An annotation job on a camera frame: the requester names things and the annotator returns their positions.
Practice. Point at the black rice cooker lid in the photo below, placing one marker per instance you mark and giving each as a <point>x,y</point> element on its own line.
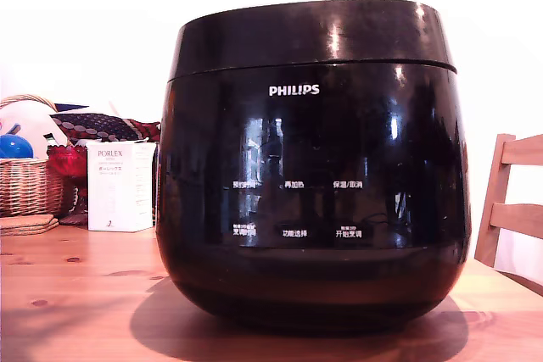
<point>305,35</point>

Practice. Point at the black Philips rice cooker body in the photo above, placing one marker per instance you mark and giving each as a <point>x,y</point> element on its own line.
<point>314,146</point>

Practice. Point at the white Porlex box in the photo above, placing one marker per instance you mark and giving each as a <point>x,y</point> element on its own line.
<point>119,192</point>

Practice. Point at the dark patterned fabric bag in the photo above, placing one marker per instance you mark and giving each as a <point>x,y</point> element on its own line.
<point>97,126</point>

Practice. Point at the red glass bowl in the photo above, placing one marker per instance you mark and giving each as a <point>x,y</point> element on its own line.
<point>65,165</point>

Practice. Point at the dark blue fabric piece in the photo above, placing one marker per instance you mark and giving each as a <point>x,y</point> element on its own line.
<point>69,107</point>

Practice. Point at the wooden chair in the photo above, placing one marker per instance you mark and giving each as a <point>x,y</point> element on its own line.
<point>492,209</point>

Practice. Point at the white crumpled paper sheet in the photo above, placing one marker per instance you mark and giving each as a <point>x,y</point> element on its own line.
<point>29,122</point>

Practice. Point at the wicker basket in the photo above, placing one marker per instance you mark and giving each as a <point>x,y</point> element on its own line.
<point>25,186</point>

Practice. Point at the cork coaster stack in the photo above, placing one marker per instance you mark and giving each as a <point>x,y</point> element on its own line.
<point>25,225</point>

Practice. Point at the blue ball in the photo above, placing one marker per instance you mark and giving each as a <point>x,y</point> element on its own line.
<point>15,146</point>

